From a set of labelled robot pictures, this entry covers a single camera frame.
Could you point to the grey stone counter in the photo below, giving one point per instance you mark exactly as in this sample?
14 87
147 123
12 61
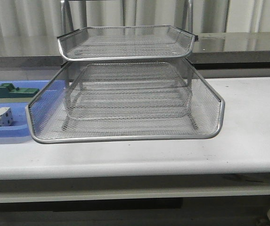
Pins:
212 51

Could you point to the grey curtain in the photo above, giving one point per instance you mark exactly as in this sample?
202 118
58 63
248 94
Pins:
43 18

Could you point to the grey metal rack frame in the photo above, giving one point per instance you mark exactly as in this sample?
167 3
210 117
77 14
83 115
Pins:
66 21

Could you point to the green electrical module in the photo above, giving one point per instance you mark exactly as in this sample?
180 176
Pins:
11 94

